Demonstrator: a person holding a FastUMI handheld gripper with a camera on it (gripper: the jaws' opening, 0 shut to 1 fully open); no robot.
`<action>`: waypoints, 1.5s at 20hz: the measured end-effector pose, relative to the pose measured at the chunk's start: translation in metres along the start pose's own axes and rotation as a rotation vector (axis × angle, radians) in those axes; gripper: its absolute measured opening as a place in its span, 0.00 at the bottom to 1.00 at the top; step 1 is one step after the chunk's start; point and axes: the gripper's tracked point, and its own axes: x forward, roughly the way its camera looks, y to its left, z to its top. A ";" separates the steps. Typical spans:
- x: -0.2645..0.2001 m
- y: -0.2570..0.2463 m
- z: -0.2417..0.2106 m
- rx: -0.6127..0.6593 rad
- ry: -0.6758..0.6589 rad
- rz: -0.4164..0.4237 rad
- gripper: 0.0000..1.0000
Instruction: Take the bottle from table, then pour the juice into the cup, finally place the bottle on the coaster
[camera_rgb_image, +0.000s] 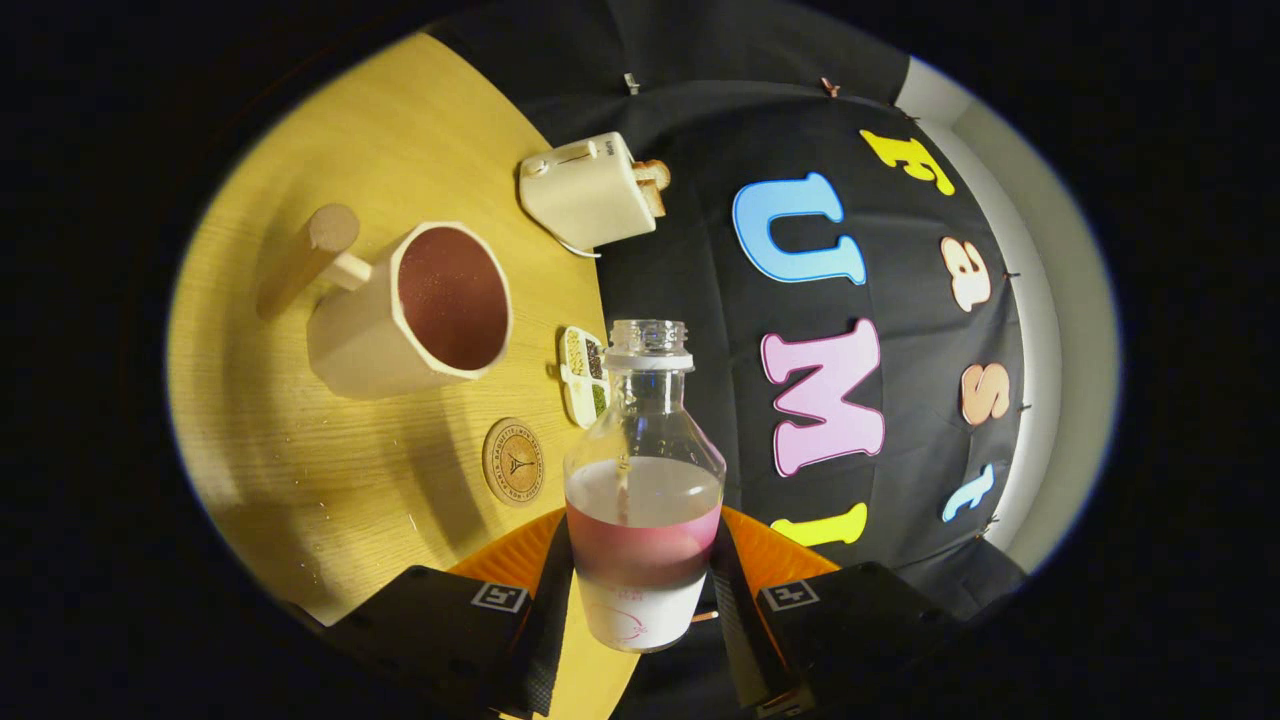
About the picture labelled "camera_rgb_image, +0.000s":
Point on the round cork coaster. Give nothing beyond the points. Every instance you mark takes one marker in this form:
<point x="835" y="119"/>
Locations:
<point x="513" y="462"/>

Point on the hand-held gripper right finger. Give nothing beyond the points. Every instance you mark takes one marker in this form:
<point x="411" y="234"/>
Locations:
<point x="740" y="630"/>

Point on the wooden table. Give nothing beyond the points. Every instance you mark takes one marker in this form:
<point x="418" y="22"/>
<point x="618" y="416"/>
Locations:
<point x="300" y="470"/>

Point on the white divided condiment dish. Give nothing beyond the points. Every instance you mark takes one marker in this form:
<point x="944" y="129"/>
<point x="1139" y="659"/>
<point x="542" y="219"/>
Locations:
<point x="578" y="380"/>

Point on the toast bread slice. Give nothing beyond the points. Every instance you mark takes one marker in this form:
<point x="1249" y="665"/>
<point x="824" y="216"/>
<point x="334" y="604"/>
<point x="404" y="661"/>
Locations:
<point x="657" y="174"/>
<point x="652" y="200"/>

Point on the cream toaster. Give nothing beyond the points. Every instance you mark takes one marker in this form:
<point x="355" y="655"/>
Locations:
<point x="585" y="195"/>

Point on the clear juice bottle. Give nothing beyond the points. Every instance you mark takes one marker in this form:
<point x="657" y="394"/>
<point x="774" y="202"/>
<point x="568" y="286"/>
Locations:
<point x="645" y="545"/>

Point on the red clip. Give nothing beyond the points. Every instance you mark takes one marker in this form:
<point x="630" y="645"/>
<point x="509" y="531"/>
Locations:
<point x="830" y="87"/>

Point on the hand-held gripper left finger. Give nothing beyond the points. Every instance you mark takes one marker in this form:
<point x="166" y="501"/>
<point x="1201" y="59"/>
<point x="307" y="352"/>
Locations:
<point x="545" y="630"/>

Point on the black backdrop cloth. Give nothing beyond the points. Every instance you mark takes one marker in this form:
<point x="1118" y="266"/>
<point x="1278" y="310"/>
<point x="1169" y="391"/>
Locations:
<point x="690" y="290"/>

